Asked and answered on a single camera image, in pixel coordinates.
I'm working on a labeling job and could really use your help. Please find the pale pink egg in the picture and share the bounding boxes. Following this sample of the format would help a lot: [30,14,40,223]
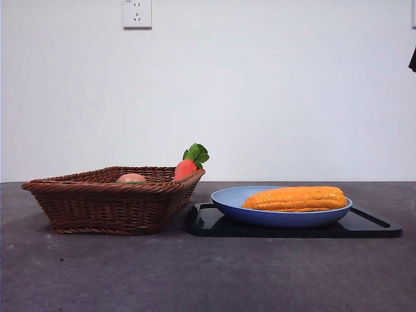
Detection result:
[116,173,148,183]

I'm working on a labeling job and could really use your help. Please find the black rectangular tray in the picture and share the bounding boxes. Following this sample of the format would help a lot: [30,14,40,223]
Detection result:
[187,201,403,239]

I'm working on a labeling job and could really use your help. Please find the brown wicker basket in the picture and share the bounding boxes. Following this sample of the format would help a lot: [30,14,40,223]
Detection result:
[21,166,206,235]

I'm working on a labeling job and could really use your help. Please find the blue round plate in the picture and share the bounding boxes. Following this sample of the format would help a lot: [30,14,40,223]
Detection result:
[210,185,354,228]

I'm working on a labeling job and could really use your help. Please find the yellow corn cob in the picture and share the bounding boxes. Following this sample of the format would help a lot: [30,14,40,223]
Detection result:
[242,185,347,213]

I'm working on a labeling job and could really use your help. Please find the orange carrot with green leaves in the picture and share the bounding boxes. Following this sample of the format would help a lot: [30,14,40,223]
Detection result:
[172,142,211,182]

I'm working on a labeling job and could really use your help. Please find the white wall socket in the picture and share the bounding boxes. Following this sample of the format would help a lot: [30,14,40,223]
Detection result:
[123,0,153,31]

